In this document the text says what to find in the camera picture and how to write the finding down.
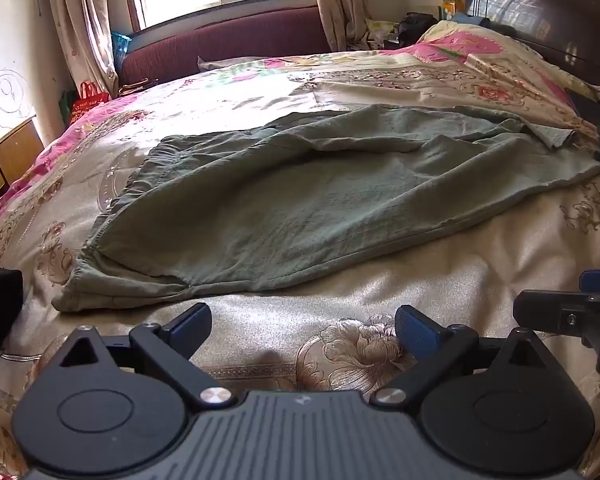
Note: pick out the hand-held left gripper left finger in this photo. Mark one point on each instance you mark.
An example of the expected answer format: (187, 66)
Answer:
(192, 327)

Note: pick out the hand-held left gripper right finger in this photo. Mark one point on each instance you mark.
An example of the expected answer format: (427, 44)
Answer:
(416, 335)

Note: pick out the green pants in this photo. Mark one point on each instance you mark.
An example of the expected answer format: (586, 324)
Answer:
(305, 210)

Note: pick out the floral satin bedspread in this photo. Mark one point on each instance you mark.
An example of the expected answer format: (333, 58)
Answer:
(330, 320)

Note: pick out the red gift bag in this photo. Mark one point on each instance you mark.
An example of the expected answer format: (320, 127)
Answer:
(89, 102)

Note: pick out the wooden cabinet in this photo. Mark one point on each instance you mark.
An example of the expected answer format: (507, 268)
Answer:
(10, 155)

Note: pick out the green bag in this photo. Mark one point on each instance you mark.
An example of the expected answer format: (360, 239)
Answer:
(66, 107)

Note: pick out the white cloth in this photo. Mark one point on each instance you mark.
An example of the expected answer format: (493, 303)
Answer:
(215, 62)

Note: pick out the dark wooden headboard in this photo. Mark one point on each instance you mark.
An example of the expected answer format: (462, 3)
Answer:
(540, 5)

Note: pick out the blue plastic bag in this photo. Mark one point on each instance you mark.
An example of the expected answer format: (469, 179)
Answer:
(121, 49)

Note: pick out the maroon sofa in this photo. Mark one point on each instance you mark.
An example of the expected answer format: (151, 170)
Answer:
(220, 40)

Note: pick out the pile of papers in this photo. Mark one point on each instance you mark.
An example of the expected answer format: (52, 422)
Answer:
(380, 32)

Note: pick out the black bag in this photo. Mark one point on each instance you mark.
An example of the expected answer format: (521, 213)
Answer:
(417, 27)

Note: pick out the yellow packet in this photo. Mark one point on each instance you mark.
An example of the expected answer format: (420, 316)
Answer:
(452, 0)

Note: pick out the beige floral curtain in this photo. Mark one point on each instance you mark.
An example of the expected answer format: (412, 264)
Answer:
(337, 0)
(80, 15)

